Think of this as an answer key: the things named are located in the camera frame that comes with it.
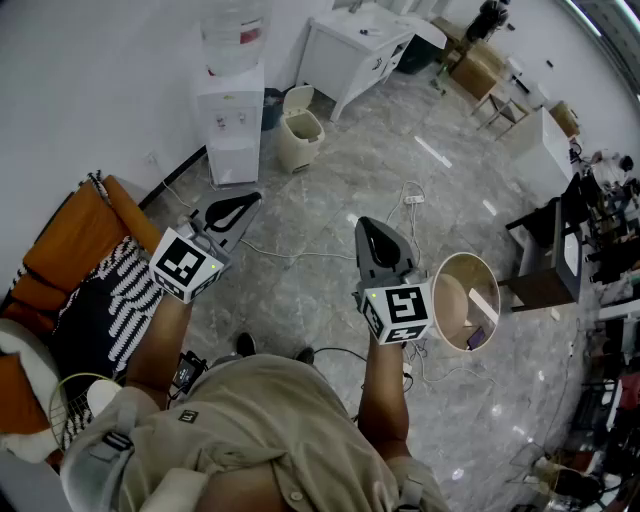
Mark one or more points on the clear water bottle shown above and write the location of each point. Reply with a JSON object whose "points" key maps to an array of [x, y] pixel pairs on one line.
{"points": [[235, 35]]}

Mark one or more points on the person's right forearm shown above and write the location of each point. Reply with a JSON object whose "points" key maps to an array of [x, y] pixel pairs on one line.
{"points": [[385, 395]]}

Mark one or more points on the person's black shoe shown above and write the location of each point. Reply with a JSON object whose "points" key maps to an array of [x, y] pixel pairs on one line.
{"points": [[245, 345], [305, 355]]}

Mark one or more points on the black equipment desk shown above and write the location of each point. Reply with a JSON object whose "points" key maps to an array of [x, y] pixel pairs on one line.
{"points": [[612, 235]]}

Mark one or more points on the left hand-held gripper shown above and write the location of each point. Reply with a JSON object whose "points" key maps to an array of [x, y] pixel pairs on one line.
{"points": [[182, 265]]}

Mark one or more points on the black white striped blanket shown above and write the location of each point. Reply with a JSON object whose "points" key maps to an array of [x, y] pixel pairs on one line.
{"points": [[120, 300]]}

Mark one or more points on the person's left forearm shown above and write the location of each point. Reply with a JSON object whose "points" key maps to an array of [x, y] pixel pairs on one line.
{"points": [[160, 345]]}

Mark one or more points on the black waist device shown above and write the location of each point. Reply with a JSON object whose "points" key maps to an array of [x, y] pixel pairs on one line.
{"points": [[186, 372]]}

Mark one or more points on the white power strip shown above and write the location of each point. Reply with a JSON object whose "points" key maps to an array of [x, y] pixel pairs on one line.
{"points": [[414, 199]]}

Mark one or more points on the wooden chair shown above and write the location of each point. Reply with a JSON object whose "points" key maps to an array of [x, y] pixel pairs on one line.
{"points": [[502, 112]]}

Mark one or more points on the round beige basket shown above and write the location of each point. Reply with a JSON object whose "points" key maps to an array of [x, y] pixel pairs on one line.
{"points": [[457, 305]]}

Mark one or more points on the white low cabinet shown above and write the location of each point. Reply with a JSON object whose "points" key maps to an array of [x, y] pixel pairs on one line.
{"points": [[545, 145]]}

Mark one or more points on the badminton racket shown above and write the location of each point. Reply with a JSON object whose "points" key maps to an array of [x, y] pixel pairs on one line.
{"points": [[70, 410]]}

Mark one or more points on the beige trash bin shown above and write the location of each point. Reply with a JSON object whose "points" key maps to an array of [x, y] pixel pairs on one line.
{"points": [[300, 145]]}

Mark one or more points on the white cabinet desk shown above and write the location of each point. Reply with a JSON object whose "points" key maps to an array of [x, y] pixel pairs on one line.
{"points": [[350, 50]]}

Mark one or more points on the person's beige shirt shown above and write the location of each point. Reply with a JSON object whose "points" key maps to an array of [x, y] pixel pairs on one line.
{"points": [[240, 435]]}

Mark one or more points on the dark smartphone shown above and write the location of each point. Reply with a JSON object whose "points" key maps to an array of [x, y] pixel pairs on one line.
{"points": [[475, 339]]}

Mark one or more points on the dark grey waste bin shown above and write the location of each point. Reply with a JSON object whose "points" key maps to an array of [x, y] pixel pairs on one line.
{"points": [[271, 110]]}

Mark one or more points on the orange sofa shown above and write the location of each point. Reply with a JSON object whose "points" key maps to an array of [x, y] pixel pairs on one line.
{"points": [[75, 240]]}

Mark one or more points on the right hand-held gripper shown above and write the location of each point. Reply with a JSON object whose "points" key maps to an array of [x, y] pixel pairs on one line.
{"points": [[400, 307]]}

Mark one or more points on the white water dispenser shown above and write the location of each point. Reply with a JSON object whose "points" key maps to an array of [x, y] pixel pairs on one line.
{"points": [[232, 130]]}

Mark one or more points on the cardboard box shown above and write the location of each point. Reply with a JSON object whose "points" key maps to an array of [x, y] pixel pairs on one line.
{"points": [[475, 70]]}

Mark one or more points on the white cushion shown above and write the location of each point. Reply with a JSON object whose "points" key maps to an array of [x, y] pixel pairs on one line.
{"points": [[25, 345]]}

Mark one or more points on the dark brown side table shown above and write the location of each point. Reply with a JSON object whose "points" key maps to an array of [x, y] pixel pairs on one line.
{"points": [[545, 265]]}

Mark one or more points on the beige trash bin lid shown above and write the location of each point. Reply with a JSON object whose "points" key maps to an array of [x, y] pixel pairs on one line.
{"points": [[298, 100]]}

